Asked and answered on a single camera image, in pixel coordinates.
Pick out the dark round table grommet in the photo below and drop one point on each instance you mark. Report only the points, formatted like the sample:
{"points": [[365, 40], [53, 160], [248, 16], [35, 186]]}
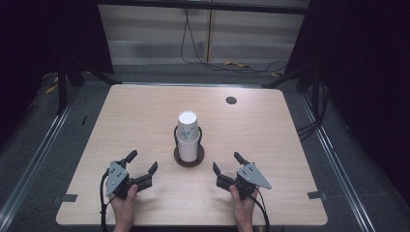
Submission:
{"points": [[231, 100]]}

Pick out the metal floor rail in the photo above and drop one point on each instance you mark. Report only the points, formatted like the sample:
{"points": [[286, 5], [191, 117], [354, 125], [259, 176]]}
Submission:
{"points": [[335, 161], [38, 151]]}

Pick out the person's right hand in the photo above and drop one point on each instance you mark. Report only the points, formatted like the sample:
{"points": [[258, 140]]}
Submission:
{"points": [[242, 208]]}

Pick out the dark curtain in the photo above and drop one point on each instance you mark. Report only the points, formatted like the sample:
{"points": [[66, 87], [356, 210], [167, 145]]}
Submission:
{"points": [[364, 80], [38, 48]]}

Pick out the black overhead beam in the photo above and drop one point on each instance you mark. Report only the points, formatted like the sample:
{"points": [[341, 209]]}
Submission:
{"points": [[206, 5]]}

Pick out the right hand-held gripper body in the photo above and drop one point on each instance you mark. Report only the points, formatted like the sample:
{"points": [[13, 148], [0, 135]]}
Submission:
{"points": [[251, 177]]}

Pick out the grey tape strip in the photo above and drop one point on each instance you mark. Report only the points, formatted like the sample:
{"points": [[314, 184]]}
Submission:
{"points": [[69, 198], [316, 195]]}

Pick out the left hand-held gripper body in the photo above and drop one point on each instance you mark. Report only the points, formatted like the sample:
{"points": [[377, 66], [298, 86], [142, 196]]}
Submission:
{"points": [[115, 179]]}

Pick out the person's left hand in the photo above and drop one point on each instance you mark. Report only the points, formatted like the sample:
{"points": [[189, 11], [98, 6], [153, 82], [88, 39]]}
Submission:
{"points": [[124, 206]]}

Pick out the white printed paper cup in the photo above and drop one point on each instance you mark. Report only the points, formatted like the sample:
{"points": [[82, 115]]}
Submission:
{"points": [[187, 127]]}

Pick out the yellow tape scrap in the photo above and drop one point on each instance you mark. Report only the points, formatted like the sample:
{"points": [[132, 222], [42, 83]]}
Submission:
{"points": [[238, 64], [51, 89], [275, 74]]}

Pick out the dark round cup holder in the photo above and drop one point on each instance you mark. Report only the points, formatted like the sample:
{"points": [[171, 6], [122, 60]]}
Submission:
{"points": [[190, 163]]}

